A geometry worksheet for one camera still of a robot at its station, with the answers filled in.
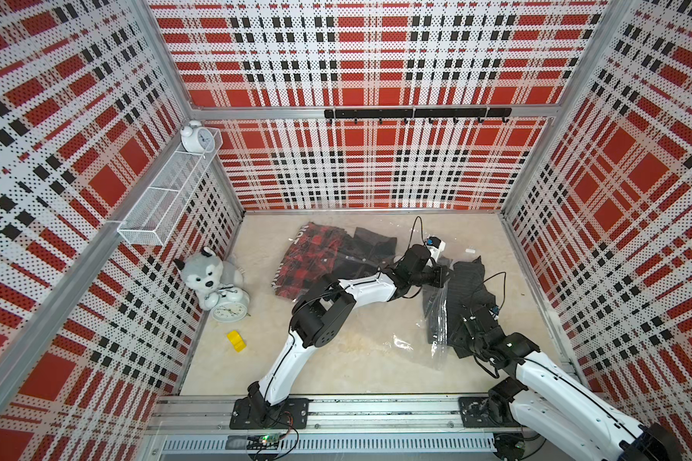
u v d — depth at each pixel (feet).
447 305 2.82
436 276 2.65
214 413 2.46
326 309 1.88
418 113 2.90
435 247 2.74
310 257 3.42
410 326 2.98
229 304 2.76
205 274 2.68
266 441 2.29
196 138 2.63
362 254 3.32
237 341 2.80
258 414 2.12
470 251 3.21
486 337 2.06
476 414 2.40
